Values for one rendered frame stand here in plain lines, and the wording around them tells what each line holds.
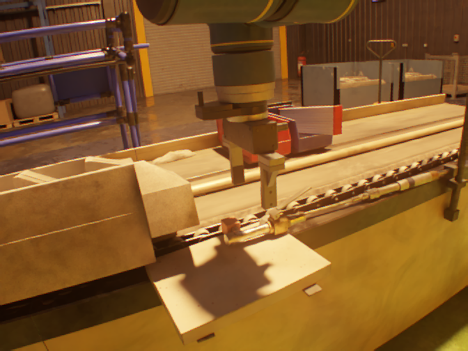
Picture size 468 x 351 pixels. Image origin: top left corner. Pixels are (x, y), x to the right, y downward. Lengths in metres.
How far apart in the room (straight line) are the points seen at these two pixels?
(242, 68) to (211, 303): 0.38
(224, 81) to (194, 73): 10.86
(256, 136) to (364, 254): 0.58
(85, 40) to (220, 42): 10.48
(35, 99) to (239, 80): 9.15
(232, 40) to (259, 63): 0.05
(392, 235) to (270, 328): 0.46
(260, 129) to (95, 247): 0.36
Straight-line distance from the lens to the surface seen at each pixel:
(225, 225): 0.69
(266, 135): 0.54
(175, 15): 0.32
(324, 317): 1.03
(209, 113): 0.54
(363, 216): 0.91
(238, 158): 0.67
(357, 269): 1.01
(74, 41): 10.95
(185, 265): 0.64
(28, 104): 9.62
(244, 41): 0.53
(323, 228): 0.82
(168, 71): 11.16
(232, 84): 0.53
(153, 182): 0.58
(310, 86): 5.73
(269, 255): 0.64
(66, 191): 0.60
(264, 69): 0.54
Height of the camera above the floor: 1.18
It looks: 22 degrees down
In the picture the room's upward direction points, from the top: 5 degrees counter-clockwise
